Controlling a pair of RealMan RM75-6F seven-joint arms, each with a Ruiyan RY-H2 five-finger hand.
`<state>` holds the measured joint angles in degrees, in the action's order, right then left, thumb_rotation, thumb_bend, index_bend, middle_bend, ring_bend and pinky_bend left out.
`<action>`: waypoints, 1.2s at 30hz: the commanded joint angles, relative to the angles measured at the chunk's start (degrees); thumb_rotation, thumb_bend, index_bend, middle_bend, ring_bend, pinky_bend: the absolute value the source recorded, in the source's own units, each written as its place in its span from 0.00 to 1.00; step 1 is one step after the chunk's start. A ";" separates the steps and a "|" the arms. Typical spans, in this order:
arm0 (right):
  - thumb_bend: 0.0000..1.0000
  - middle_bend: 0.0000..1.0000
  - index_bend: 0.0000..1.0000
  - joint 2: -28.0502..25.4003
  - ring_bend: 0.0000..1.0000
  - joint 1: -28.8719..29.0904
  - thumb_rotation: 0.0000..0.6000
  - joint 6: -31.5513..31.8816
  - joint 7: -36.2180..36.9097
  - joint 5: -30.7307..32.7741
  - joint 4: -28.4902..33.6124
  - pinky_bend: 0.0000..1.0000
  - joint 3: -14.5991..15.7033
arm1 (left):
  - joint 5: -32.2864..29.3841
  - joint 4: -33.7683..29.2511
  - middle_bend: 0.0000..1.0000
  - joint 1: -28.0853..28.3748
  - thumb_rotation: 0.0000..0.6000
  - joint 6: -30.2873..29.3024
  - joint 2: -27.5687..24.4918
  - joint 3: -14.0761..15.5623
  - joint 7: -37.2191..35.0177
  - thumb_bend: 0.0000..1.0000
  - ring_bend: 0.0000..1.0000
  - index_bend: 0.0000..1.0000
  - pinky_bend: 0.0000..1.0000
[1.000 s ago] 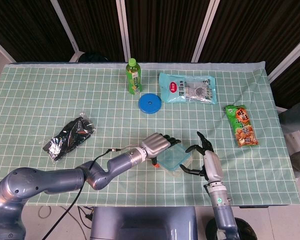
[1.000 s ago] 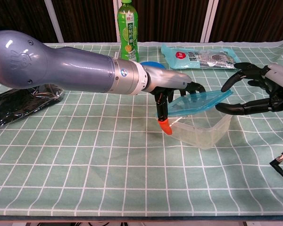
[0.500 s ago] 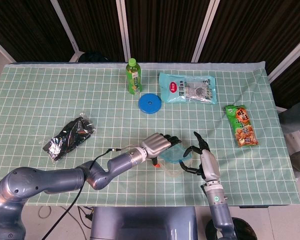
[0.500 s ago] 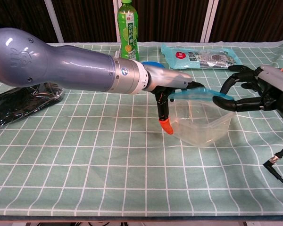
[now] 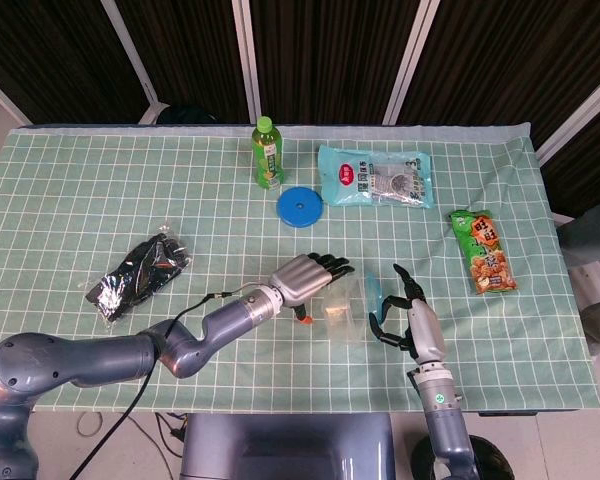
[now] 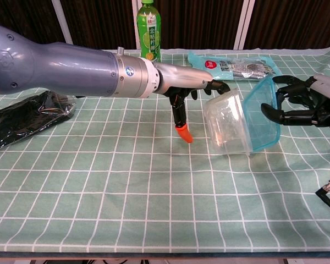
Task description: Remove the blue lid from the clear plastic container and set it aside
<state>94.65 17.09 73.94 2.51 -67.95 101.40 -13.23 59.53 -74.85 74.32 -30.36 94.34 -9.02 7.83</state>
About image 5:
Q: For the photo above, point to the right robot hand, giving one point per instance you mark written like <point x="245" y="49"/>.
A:
<point x="427" y="335"/>

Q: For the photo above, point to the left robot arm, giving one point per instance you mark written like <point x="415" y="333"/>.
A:
<point x="80" y="365"/>

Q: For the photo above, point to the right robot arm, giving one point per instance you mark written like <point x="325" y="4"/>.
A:
<point x="445" y="425"/>

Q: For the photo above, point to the green snack bag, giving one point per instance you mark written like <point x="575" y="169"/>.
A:
<point x="485" y="255"/>

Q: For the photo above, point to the grey clothed person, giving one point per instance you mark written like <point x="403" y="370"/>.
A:
<point x="595" y="235"/>

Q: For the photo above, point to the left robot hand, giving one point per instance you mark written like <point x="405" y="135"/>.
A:
<point x="300" y="280"/>

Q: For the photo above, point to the light blue snack package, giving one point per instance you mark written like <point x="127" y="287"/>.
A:
<point x="375" y="175"/>

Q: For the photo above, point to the clear plastic container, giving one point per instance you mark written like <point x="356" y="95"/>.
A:
<point x="345" y="315"/>

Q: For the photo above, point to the white frame post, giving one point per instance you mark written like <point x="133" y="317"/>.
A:
<point x="247" y="60"/>
<point x="580" y="115"/>
<point x="5" y="97"/>
<point x="410" y="60"/>
<point x="130" y="55"/>

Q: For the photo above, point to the black bag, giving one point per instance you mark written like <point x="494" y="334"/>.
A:
<point x="187" y="115"/>

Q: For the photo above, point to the black item in clear bag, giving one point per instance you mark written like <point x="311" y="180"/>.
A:
<point x="140" y="275"/>

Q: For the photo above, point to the green tea bottle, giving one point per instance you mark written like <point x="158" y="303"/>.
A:
<point x="268" y="160"/>

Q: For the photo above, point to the black round base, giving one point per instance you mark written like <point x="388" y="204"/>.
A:
<point x="490" y="455"/>

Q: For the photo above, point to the blue round disc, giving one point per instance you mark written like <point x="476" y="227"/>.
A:
<point x="300" y="207"/>

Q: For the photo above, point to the green checked tablecloth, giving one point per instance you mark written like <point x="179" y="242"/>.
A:
<point x="180" y="200"/>

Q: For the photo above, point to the grey robot torso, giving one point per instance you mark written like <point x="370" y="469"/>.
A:
<point x="285" y="445"/>

